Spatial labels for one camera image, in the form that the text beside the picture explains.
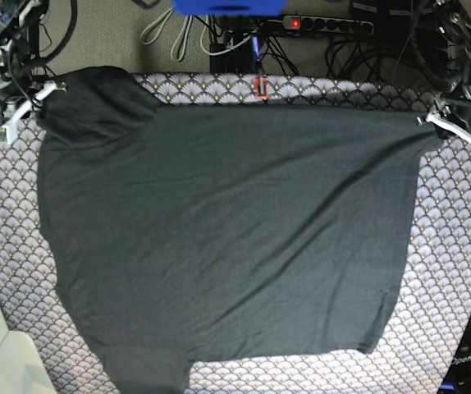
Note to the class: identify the white plastic bin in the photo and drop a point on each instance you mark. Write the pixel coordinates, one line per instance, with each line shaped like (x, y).
(21, 368)

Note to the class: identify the dark grey T-shirt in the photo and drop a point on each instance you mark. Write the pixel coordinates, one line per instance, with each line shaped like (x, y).
(213, 233)

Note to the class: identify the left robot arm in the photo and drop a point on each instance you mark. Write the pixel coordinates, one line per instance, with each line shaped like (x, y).
(440, 37)

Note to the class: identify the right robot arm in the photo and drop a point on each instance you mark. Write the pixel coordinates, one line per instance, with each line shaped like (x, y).
(19, 29)

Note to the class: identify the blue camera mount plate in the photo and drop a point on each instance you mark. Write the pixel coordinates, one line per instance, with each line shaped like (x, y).
(228, 7)

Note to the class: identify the fan-patterned table cloth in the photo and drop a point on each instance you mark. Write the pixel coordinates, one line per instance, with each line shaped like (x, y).
(421, 336)

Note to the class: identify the black power strip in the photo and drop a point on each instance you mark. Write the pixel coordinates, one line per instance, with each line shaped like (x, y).
(316, 24)

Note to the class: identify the red black table clamp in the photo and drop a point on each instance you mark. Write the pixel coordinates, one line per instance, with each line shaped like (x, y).
(261, 87)

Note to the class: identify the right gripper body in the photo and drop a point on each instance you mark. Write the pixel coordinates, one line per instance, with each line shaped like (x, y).
(15, 87)

